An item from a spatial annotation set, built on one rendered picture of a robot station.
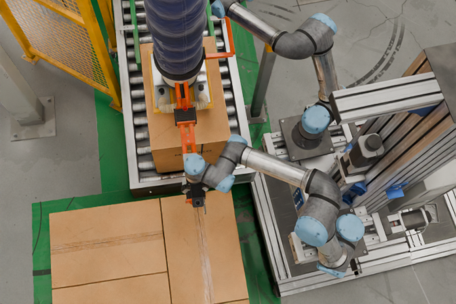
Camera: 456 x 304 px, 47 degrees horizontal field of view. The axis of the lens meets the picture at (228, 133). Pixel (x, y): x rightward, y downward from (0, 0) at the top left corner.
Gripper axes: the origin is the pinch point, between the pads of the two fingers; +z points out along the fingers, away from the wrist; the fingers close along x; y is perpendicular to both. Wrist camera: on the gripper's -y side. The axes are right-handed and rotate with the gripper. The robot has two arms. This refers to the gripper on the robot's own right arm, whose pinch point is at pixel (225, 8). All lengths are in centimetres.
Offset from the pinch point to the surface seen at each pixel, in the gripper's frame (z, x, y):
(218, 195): 64, -13, 77
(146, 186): 57, -52, 68
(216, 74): 23.8, -7.5, 23.2
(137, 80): 64, -51, 1
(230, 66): 59, 5, 1
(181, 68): -19, -26, 40
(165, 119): 24, -36, 45
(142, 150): 64, -52, 45
